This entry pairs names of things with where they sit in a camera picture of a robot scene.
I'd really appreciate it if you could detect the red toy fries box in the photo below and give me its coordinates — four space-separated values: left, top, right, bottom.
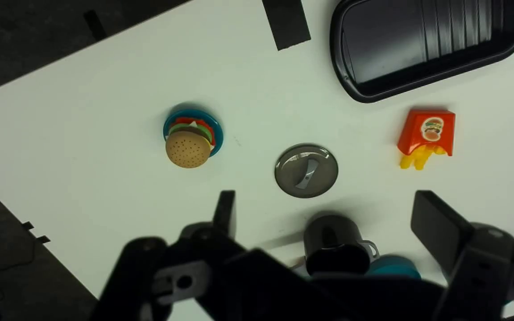
397 109 456 172

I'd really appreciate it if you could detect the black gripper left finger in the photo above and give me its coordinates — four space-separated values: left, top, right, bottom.
213 191 236 238

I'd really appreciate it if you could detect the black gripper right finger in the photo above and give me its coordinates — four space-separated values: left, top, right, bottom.
411 191 476 279

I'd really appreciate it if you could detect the black tape strip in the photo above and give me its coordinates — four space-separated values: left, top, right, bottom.
263 0 311 50

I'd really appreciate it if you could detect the grey transparent pot lid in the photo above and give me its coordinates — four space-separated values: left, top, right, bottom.
274 143 340 198

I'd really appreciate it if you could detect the toy hamburger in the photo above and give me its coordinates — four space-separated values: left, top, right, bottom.
167 118 217 168

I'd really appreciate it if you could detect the black toy pot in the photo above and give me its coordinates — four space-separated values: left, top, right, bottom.
304 211 379 275

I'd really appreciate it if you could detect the teal plate near pot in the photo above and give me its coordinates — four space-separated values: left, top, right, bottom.
369 256 422 281

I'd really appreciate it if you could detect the black plastic tray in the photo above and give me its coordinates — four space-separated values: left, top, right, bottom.
331 0 514 104

